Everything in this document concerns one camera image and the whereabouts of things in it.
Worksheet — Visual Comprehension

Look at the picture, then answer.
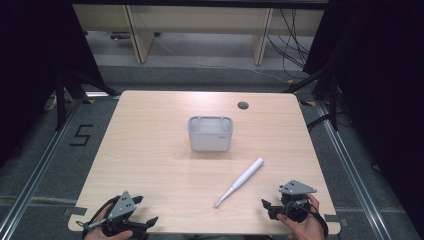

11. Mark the thick black floor cable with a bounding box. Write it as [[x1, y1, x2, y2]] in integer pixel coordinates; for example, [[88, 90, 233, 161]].
[[305, 112, 332, 133]]

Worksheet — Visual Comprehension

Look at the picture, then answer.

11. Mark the white toothbrush holder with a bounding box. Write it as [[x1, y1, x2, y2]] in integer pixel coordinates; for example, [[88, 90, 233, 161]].
[[187, 115, 234, 153]]

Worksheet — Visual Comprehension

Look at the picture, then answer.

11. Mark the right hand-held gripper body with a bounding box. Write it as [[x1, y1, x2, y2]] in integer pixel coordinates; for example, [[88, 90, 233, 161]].
[[266, 179, 318, 224]]

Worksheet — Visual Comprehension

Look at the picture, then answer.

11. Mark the white electric toothbrush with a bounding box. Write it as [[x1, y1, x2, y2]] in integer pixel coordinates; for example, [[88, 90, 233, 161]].
[[213, 157, 265, 209]]

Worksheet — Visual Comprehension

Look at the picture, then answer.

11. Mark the metal floor rail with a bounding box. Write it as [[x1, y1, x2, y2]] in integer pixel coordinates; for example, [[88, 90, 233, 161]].
[[0, 95, 87, 240], [314, 99, 396, 240]]

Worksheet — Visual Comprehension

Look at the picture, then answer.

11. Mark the grey tape patch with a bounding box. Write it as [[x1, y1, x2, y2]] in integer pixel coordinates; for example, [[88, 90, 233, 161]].
[[323, 213, 350, 228], [63, 206, 88, 217]]

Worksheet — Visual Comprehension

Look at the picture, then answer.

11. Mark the black curtain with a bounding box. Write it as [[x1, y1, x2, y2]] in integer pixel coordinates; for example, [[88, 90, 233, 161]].
[[302, 0, 424, 231], [0, 0, 106, 169]]

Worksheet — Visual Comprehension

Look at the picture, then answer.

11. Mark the black metal stand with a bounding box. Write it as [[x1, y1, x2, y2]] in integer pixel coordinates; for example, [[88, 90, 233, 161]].
[[54, 64, 118, 132], [282, 64, 342, 132]]

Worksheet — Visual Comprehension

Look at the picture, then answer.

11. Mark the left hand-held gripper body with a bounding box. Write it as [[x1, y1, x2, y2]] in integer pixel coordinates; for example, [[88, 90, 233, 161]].
[[82, 190, 148, 240]]

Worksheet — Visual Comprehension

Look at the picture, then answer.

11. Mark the bundle of black cables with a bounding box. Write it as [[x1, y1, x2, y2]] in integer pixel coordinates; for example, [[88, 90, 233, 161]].
[[265, 8, 316, 80]]

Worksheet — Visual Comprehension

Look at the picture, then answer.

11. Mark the person's left hand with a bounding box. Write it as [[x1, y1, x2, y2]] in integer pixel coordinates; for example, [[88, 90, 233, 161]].
[[84, 203, 134, 240]]

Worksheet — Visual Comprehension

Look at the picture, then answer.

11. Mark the white coiled cable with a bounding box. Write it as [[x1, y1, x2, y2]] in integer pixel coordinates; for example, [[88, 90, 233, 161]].
[[42, 94, 58, 113]]

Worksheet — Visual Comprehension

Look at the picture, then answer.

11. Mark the beige wooden desk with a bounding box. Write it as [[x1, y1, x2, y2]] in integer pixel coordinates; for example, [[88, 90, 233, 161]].
[[72, 3, 326, 66]]

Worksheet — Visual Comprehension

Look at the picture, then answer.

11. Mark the person's right hand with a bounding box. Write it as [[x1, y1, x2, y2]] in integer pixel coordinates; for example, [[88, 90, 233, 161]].
[[276, 193, 330, 240]]

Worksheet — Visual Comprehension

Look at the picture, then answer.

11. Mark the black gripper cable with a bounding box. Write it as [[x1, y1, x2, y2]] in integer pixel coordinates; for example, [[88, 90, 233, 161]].
[[282, 199, 330, 239], [75, 195, 120, 240]]

